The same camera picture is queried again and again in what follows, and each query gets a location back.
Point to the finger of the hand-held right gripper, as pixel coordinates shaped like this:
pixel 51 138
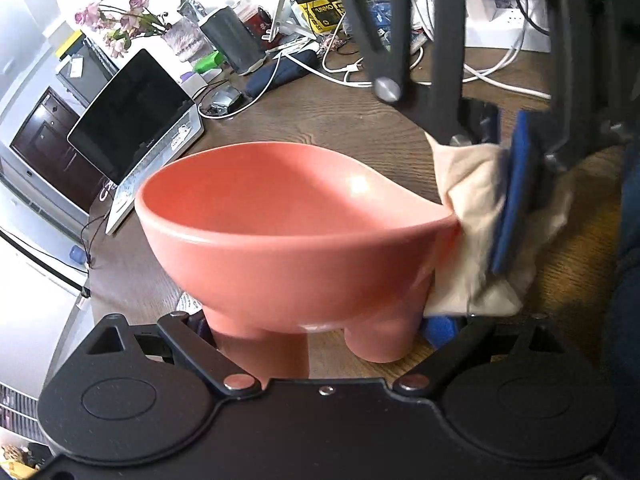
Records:
pixel 520 195
pixel 445 85

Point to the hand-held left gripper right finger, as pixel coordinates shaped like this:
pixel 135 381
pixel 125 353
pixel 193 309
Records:
pixel 440 331

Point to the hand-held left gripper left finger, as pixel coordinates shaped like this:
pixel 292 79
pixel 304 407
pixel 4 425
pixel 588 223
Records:
pixel 186 341

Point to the cream cleaning cloth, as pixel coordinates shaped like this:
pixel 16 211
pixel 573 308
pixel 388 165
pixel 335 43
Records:
pixel 470 200

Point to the pink footed bowl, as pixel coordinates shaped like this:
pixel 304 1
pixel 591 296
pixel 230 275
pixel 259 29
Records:
pixel 280 250

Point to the white power strip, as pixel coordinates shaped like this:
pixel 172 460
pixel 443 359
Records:
pixel 492 20

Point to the blue packet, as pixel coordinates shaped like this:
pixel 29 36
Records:
pixel 380 20

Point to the yellow and black bag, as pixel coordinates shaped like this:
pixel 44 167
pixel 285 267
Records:
pixel 317 7

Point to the navy fabric pouch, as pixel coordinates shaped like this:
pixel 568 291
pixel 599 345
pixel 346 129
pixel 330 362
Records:
pixel 280 72

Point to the white tablet stand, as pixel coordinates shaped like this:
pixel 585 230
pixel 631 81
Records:
pixel 285 15

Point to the red jar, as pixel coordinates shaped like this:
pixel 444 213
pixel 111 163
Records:
pixel 260 21

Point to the grey cylindrical speaker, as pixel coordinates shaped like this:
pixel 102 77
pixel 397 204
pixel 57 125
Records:
pixel 232 40

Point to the silver laptop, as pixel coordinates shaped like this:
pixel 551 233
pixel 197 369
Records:
pixel 130 110

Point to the green plastic object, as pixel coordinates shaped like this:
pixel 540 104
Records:
pixel 207 61

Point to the dark wooden cabinet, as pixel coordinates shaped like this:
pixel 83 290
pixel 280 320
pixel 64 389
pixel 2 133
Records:
pixel 47 145

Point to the small white box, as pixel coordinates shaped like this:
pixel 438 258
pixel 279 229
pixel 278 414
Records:
pixel 194 81

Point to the clear textured vase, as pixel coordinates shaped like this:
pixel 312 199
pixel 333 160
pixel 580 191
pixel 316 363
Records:
pixel 184 39

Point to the pink artificial flowers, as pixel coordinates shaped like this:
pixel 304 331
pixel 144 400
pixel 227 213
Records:
pixel 122 22

